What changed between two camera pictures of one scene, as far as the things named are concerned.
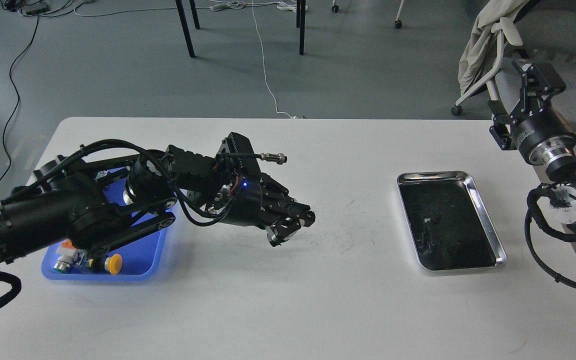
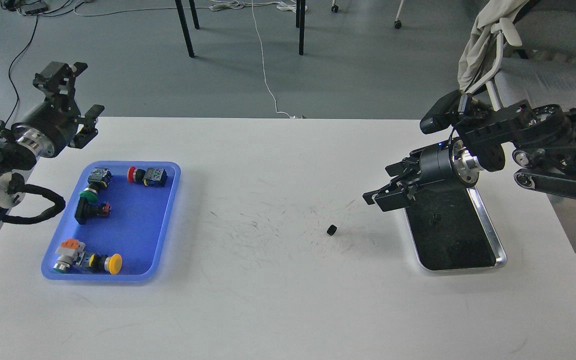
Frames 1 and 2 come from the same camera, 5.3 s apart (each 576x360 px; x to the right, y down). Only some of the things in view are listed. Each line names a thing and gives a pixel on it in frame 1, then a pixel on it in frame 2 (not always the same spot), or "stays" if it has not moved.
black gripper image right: (543, 135) -> (443, 166)
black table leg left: (185, 24) stays
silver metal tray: (449, 226) stays
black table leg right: (301, 23) stays
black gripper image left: (250, 197) -> (57, 120)
